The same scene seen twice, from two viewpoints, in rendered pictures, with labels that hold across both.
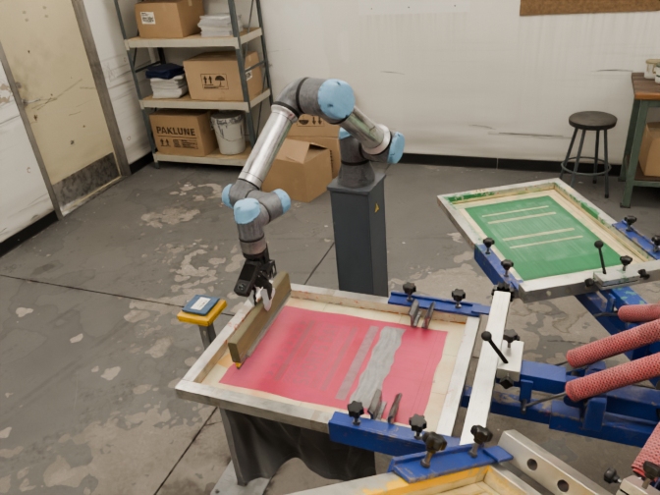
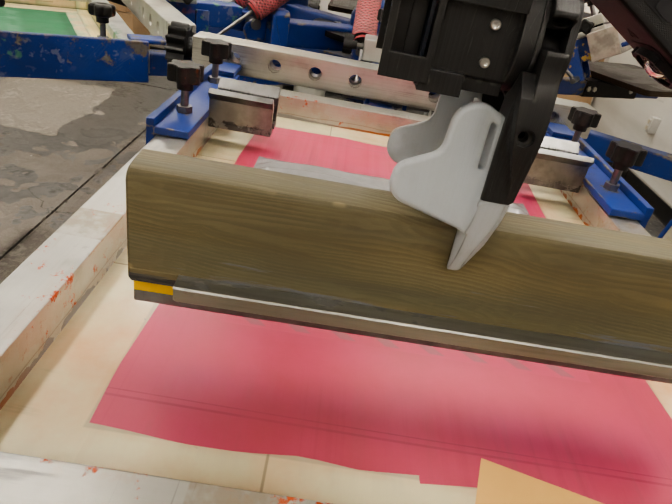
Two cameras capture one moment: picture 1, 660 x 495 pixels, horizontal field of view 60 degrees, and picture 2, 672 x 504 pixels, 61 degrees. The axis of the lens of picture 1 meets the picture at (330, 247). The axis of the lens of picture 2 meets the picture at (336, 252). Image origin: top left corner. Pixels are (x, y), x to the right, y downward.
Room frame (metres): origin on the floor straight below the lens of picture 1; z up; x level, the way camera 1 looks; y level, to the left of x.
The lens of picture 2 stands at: (1.67, 0.47, 1.23)
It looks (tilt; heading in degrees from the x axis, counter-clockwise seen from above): 30 degrees down; 244
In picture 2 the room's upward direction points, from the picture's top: 11 degrees clockwise
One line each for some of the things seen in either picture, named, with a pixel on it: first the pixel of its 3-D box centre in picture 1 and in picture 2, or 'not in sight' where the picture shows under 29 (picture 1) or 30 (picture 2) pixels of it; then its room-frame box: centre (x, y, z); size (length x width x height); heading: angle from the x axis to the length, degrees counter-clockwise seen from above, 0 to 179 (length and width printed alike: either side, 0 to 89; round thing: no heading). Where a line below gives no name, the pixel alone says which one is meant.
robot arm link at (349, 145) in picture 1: (356, 140); not in sight; (2.13, -0.14, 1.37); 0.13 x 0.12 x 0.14; 51
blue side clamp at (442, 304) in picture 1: (433, 309); (199, 113); (1.53, -0.32, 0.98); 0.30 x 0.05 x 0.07; 66
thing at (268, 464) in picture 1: (302, 452); not in sight; (1.20, 0.14, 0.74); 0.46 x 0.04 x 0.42; 66
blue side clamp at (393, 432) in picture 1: (387, 437); (582, 183); (1.02, -0.10, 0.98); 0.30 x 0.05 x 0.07; 66
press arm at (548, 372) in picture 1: (530, 375); not in sight; (1.15, -0.50, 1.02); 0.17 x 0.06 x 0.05; 66
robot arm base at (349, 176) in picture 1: (356, 168); not in sight; (2.14, -0.13, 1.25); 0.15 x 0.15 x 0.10
